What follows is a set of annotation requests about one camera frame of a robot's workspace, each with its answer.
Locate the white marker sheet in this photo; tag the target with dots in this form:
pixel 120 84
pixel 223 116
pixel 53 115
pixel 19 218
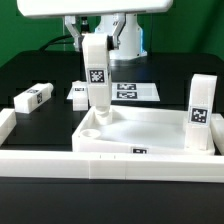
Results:
pixel 122 91

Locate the white desk tabletop tray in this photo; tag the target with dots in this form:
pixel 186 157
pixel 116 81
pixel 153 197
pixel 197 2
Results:
pixel 136 130

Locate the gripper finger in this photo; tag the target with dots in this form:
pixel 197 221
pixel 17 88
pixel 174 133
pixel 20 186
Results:
pixel 70 23
pixel 119 21

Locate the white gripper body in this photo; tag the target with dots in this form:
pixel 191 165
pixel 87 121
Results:
pixel 45 8

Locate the white U-shaped fence frame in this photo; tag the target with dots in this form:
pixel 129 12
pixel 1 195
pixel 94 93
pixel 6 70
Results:
pixel 119 166

